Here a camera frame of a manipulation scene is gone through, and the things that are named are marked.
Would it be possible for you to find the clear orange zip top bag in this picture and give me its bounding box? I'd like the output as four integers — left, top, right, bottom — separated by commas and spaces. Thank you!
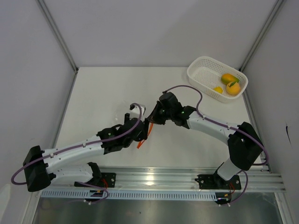
114, 103, 154, 149

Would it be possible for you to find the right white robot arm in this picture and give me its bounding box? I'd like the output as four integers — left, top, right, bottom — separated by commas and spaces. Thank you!
148, 92, 263, 188

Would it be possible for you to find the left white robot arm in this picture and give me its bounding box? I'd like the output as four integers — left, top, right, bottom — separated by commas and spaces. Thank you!
23, 113, 150, 192

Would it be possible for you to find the white perforated plastic basket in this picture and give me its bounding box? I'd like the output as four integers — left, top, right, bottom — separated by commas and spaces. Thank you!
187, 56, 248, 103

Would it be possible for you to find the yellow green mango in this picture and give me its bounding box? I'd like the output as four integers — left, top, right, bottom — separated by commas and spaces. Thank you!
221, 73, 239, 85

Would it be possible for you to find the orange fruit with leaf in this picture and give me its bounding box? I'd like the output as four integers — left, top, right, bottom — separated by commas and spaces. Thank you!
226, 81, 241, 96

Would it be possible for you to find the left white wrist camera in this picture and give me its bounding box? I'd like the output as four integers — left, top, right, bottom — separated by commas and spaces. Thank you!
129, 104, 146, 118

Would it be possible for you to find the aluminium mounting rail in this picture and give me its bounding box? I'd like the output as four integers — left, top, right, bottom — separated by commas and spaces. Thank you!
100, 166, 286, 192

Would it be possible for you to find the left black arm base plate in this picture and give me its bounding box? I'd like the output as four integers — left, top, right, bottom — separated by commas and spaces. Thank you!
85, 173, 116, 188

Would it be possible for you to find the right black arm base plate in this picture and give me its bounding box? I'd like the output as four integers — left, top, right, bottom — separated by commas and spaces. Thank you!
194, 174, 242, 190

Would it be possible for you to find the right side aluminium rail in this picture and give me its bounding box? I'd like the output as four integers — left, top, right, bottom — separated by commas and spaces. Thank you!
242, 90, 272, 173

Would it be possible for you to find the white slotted cable duct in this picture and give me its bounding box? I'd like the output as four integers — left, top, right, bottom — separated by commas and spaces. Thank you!
41, 189, 217, 201

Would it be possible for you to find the right aluminium frame post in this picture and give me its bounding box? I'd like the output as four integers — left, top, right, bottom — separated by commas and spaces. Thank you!
238, 0, 287, 72

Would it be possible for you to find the aluminium frame post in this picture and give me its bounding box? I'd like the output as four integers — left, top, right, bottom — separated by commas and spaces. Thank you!
238, 0, 287, 72
36, 0, 78, 73

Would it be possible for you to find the left aluminium frame post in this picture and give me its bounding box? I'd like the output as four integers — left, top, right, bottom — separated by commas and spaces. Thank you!
36, 0, 78, 73

